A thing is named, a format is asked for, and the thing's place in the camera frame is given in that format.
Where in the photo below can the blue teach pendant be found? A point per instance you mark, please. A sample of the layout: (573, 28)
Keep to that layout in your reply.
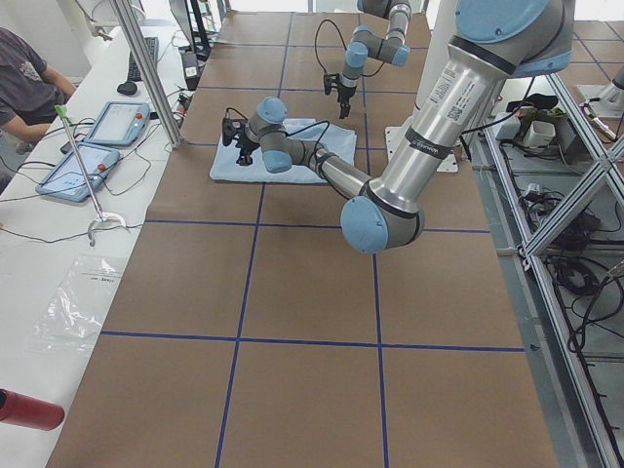
(66, 181)
(119, 123)

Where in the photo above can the red bottle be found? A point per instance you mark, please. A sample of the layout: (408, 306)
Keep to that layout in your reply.
(25, 411)

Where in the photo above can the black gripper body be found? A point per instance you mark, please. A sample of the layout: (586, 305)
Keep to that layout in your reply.
(246, 145)
(346, 93)

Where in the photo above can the black labelled box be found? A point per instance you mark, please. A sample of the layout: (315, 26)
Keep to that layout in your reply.
(191, 70)

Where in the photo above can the aluminium lattice frame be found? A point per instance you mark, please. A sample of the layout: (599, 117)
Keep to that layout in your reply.
(558, 226)

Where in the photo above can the black computer mouse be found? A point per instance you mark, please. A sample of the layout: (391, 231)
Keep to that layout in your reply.
(128, 89)

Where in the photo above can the light blue button-up shirt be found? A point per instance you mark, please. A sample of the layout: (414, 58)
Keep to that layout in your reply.
(286, 149)

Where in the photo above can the white pedestal column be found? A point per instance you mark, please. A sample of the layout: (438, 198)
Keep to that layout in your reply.
(424, 109)

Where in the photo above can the aluminium frame post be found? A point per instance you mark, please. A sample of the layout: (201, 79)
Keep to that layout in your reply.
(148, 70)

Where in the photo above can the clear plastic bag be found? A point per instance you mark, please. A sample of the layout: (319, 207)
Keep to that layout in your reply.
(74, 316)

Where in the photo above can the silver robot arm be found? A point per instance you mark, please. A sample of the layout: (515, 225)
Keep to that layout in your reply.
(492, 41)
(366, 45)

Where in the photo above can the upper blue teach pendant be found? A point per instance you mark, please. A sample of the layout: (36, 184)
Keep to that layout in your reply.
(119, 123)

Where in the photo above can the grey control box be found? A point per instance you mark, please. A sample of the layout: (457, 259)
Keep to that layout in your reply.
(541, 133)

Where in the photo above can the seated person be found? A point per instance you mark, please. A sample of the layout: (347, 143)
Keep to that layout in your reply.
(30, 90)

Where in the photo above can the purple reacher grabber stick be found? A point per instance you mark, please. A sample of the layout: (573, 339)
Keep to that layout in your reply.
(103, 216)

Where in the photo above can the lower blue teach pendant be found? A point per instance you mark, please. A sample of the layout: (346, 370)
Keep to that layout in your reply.
(66, 181)

